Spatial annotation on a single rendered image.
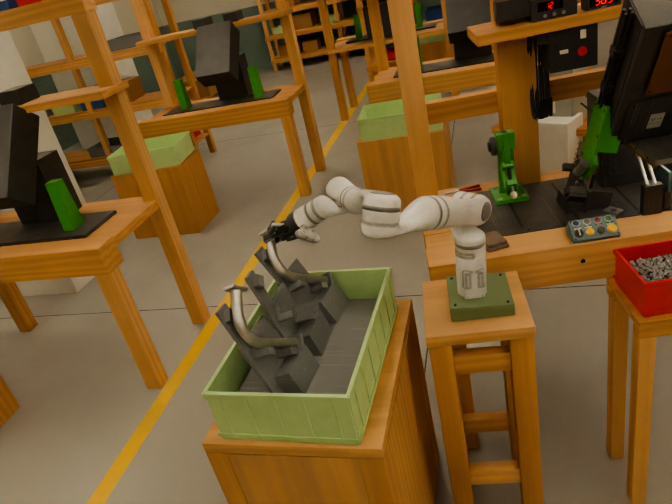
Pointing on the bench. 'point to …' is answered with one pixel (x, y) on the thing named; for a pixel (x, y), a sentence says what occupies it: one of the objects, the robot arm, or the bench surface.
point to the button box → (592, 228)
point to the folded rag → (495, 241)
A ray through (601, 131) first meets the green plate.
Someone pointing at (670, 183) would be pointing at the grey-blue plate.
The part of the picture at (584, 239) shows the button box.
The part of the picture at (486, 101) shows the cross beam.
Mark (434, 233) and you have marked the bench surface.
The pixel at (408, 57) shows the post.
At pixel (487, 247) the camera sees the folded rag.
